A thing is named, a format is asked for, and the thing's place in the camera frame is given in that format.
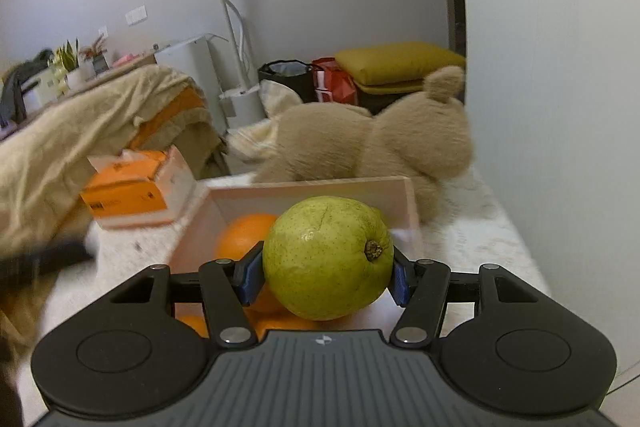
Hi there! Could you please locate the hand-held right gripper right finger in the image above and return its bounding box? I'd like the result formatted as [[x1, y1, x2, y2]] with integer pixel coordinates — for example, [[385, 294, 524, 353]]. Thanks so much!
[[391, 246, 546, 349]]

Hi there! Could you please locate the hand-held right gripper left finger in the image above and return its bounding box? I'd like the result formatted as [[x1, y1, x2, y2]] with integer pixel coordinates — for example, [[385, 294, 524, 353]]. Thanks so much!
[[105, 240, 265, 349]]

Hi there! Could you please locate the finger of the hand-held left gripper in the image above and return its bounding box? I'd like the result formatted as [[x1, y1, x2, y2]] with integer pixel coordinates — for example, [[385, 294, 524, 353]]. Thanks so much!
[[0, 239, 97, 289]]

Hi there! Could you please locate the mandarin orange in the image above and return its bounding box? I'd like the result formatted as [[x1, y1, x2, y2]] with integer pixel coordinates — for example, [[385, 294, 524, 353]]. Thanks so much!
[[177, 314, 209, 339], [250, 284, 289, 314]]

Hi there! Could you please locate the large orange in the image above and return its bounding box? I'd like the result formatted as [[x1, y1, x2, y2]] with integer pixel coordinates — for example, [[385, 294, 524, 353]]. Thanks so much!
[[214, 212, 281, 265]]

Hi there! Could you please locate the green pear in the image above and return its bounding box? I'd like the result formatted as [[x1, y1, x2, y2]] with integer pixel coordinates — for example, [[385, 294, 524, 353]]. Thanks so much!
[[262, 195, 396, 322]]

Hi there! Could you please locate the pink cardboard box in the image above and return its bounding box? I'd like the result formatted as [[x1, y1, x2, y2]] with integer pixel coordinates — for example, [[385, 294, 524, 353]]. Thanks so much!
[[167, 175, 421, 344]]

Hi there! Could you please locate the white lace cloth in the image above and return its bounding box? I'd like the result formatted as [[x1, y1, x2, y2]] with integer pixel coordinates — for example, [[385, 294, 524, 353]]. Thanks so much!
[[14, 171, 552, 360]]

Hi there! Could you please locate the orange tissue pack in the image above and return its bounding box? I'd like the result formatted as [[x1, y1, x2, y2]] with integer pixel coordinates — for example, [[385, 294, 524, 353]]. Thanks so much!
[[79, 145, 199, 231]]

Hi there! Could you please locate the beige fleece blanket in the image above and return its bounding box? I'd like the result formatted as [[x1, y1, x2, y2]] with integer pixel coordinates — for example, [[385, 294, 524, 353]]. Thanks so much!
[[0, 65, 232, 358]]

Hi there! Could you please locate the brown plush toy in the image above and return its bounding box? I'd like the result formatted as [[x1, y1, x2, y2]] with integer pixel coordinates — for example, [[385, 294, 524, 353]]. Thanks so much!
[[227, 65, 476, 224]]

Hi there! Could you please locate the white cylinder base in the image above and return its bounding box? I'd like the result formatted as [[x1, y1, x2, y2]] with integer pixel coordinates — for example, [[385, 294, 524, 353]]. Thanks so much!
[[218, 86, 266, 128]]

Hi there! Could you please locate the dark bag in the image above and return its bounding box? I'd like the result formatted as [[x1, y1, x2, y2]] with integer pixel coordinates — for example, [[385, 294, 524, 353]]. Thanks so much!
[[0, 61, 54, 128]]

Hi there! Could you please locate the green potted plant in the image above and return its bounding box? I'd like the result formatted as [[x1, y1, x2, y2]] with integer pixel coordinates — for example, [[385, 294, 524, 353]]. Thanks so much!
[[52, 37, 89, 90]]

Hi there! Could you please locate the black bag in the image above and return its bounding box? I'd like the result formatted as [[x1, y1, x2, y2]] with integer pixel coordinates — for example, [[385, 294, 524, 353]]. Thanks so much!
[[257, 60, 316, 106]]

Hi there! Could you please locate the red-leaf potted plant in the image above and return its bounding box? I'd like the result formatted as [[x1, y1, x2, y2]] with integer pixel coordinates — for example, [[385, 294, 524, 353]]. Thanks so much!
[[78, 34, 110, 76]]

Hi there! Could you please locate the red shopping bag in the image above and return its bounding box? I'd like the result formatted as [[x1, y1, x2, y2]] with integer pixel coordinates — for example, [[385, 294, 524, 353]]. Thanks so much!
[[312, 56, 359, 104]]

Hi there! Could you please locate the white cabinet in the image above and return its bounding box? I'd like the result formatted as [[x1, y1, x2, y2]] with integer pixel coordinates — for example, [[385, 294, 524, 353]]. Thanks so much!
[[153, 35, 224, 144]]

